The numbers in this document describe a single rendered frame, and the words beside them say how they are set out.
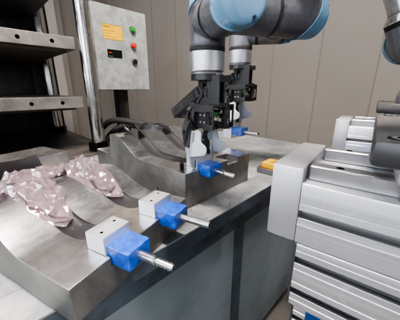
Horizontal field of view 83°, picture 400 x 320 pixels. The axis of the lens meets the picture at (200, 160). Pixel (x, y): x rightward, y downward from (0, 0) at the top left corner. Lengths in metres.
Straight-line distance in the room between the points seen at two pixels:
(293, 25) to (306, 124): 1.87
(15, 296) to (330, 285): 0.41
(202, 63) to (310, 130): 1.89
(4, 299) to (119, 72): 1.14
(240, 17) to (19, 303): 0.50
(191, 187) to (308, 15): 0.40
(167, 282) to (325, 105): 1.98
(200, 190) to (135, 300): 0.27
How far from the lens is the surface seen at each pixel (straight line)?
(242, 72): 0.81
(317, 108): 2.28
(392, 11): 0.91
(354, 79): 2.25
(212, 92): 0.49
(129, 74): 1.41
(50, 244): 0.42
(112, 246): 0.35
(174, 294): 0.64
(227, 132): 0.84
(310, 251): 0.30
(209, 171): 0.52
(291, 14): 0.47
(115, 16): 1.43
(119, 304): 0.53
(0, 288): 0.47
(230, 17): 0.40
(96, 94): 1.19
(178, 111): 0.58
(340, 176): 0.27
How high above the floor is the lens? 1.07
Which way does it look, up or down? 17 degrees down
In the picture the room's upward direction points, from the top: straight up
